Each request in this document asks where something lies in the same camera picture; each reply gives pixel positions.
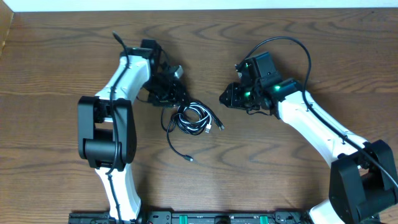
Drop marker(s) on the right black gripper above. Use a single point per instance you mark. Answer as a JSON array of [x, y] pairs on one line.
[[234, 101]]

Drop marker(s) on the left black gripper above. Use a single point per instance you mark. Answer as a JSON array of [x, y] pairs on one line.
[[177, 94]]

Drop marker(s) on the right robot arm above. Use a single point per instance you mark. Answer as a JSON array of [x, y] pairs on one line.
[[363, 177]]

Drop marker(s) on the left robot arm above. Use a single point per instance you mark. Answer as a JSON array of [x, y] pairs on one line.
[[106, 131]]

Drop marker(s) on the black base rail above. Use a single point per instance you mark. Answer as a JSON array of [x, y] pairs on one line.
[[167, 217]]

